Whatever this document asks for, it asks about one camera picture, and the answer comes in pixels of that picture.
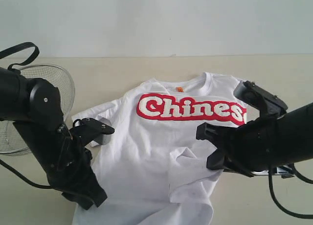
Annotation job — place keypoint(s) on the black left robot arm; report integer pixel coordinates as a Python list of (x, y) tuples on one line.
[(34, 107)]

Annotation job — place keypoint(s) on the round metal mesh basket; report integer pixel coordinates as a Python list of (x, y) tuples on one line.
[(11, 143)]

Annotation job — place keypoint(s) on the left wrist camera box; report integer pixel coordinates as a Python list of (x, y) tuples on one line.
[(89, 129)]

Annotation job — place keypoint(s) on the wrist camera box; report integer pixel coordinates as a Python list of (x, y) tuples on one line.
[(89, 129), (266, 103)]

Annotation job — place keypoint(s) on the white t-shirt red lettering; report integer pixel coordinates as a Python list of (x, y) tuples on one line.
[(153, 168)]

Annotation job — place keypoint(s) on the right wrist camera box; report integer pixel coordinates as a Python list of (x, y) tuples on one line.
[(266, 103)]

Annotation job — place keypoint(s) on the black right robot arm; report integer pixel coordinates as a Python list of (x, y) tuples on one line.
[(302, 121)]

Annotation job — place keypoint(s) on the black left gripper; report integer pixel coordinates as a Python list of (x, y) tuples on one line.
[(67, 164)]

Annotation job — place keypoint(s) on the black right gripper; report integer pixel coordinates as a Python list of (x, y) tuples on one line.
[(254, 147)]

